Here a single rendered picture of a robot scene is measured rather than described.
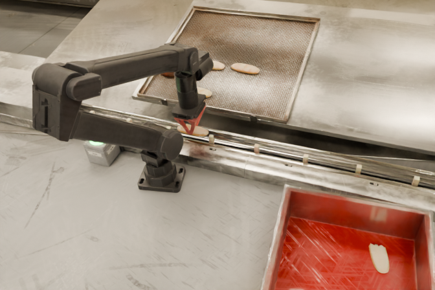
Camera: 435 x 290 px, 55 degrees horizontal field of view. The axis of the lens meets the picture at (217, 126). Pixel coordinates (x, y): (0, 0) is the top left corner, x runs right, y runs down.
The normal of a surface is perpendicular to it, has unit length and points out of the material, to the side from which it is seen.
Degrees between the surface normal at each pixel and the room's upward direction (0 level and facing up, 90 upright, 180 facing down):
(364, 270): 0
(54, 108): 66
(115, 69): 87
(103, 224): 0
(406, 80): 10
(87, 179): 0
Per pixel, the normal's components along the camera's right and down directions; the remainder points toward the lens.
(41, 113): -0.50, 0.22
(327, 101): -0.13, -0.64
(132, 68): 0.85, 0.25
